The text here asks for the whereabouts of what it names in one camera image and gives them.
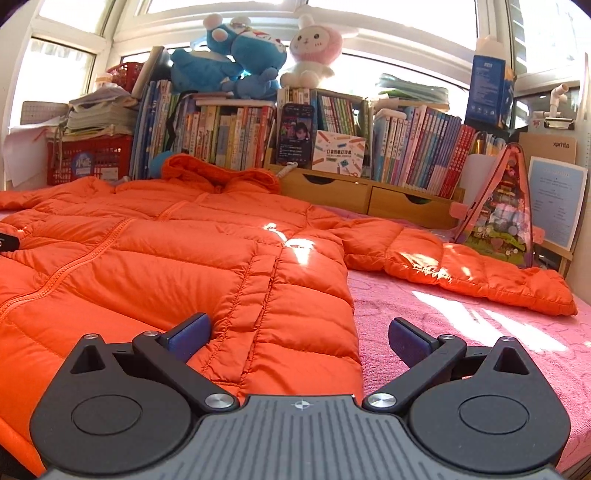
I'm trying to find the wooden drawer organiser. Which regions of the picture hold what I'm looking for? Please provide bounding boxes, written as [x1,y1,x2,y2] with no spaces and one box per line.
[268,164,465,230]

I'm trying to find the pink rabbit plush toy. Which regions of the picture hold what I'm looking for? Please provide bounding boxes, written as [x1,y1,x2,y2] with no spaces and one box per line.
[279,13,344,89]

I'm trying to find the white printed cardboard box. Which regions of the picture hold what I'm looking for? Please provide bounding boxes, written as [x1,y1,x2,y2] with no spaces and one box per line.
[310,129,368,177]

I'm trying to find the row of thin green books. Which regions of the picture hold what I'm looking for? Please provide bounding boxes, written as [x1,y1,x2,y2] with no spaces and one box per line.
[277,85,370,139]

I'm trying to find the tall blue box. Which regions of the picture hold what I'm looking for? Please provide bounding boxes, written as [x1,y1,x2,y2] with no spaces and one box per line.
[464,53,518,130]

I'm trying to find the large red plastic basket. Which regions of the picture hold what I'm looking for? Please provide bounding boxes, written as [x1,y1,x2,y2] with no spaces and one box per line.
[46,135,134,186]

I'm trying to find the leaning blue picture books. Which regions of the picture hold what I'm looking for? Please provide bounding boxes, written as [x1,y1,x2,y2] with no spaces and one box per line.
[129,79,185,180]

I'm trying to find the pink blanket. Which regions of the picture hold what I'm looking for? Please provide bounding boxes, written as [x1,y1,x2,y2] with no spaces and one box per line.
[0,203,591,480]

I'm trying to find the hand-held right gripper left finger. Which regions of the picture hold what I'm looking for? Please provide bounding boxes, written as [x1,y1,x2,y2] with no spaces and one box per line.
[69,312,240,412]

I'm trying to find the stack of green folders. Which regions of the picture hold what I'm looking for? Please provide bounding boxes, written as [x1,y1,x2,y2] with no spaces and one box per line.
[376,73,451,110]

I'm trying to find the black smartphone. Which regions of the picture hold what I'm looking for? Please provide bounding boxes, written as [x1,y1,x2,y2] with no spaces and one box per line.
[276,103,317,169]

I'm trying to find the blue ball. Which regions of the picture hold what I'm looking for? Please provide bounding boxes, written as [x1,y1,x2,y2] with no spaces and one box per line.
[150,151,178,178]

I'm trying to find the rolled white paper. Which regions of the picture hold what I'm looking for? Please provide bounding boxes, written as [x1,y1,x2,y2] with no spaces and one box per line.
[131,46,167,97]

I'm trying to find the pale blue sign card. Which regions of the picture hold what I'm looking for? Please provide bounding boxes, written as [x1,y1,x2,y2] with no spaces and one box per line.
[526,155,589,254]

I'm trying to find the pink triangular toy bag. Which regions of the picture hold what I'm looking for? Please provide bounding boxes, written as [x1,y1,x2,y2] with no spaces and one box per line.
[450,143,546,269]

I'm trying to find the row of colourful paperback books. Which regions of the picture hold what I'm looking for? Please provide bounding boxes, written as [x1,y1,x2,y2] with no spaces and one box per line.
[372,105,476,200]

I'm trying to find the brown cardboard box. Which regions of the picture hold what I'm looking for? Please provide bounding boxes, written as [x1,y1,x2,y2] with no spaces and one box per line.
[517,131,579,166]

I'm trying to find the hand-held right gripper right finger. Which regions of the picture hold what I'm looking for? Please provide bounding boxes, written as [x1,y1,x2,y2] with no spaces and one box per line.
[362,318,532,412]

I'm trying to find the orange puffer jacket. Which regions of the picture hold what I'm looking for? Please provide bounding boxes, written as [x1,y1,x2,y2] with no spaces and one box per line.
[0,154,579,476]

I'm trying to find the stack of papers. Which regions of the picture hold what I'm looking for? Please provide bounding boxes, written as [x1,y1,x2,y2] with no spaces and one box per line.
[60,85,141,137]

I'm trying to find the white pipe fitting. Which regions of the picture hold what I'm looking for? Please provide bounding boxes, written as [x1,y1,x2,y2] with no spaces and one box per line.
[531,83,578,131]

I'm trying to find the small red plastic basket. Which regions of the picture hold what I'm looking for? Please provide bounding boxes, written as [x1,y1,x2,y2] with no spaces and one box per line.
[106,61,145,90]

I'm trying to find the grey grid cutting mat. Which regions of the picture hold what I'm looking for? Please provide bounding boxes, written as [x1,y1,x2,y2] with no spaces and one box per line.
[21,100,70,125]

